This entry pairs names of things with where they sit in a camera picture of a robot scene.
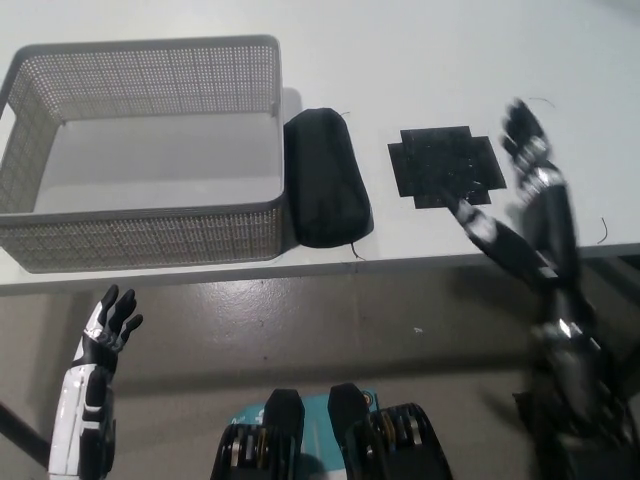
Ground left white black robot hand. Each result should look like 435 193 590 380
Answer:
47 284 145 476

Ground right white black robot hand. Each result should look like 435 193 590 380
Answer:
439 97 599 341

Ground black metal table leg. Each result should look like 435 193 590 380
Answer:
0 399 51 465

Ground black tape cross patch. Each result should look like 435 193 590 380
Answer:
387 124 507 210

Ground grey perforated plastic basket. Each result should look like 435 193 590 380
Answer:
0 33 290 274

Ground robot body black teal blocks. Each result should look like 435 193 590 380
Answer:
209 382 454 480

